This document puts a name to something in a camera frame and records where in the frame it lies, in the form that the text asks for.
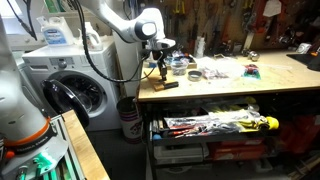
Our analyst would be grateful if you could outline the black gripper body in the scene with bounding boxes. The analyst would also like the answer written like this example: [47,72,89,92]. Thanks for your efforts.
[155,49,169,72]

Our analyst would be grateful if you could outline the square wooden board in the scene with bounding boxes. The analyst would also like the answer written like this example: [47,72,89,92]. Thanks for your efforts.
[143,71,174,93]

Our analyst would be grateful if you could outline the shallow wooden tray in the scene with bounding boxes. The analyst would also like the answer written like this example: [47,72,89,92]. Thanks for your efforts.
[164,54,198,70]

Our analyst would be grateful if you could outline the short round metal tin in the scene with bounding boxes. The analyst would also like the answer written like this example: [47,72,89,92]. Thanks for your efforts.
[187,69,203,83]

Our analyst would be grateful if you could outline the white bottle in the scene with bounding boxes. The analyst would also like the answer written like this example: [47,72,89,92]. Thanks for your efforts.
[194,35,206,58]

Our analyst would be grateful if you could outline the clear plastic bags pile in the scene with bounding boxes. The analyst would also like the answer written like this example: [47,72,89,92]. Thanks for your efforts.
[196,56,247,80]

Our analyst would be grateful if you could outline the striped metal bucket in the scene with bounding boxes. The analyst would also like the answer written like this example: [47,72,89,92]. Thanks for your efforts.
[116,96,145,145]

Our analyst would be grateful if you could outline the black tool drawer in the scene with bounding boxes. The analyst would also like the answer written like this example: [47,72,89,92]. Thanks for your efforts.
[148,105,269,147]

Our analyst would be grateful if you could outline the plain white jug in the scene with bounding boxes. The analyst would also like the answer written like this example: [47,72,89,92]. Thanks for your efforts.
[81,21,103,51]

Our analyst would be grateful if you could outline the grey plastic storage bin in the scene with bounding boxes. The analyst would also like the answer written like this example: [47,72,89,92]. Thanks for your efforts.
[153,144,210,166]

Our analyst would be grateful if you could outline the pegboard with hanging tools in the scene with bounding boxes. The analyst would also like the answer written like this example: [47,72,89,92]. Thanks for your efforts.
[159,0,320,52]

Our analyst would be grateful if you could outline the red green package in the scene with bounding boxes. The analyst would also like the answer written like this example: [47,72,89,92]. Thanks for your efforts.
[243,63,262,80]

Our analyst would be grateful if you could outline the silver round metal part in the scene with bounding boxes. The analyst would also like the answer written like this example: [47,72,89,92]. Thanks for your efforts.
[248,50,261,63]

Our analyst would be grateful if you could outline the white front-load washing machine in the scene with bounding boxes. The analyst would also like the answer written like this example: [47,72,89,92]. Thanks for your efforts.
[21,35,123,133]

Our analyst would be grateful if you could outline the red plastic case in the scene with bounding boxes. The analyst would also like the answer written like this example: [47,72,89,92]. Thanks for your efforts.
[208,141,268,162]

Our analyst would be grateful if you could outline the light wooden table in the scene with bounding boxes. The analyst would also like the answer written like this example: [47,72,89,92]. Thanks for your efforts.
[61,109,111,180]

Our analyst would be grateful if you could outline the white detergent jug blue label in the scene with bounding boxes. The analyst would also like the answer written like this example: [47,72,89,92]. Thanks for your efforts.
[36,15,75,47]

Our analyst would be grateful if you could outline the small white device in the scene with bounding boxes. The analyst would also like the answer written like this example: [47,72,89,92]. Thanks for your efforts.
[296,42,313,55]

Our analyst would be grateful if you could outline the black tray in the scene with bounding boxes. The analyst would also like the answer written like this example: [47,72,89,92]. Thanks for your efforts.
[286,53,320,72]

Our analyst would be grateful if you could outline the red bag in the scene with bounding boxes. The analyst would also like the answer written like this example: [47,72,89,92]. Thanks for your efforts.
[279,114,320,155]

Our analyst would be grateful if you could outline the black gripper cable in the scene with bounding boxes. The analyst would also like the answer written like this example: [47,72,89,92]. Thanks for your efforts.
[73,0,165,84]

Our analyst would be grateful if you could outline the yellow tool handle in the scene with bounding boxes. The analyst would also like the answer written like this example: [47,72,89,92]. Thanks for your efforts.
[256,115,280,132]

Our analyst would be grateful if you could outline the black frame wooden workbench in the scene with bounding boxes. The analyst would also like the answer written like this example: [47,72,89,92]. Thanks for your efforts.
[136,49,320,180]

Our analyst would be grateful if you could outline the black hanging cable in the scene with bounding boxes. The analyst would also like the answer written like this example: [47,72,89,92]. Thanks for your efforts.
[5,0,38,42]

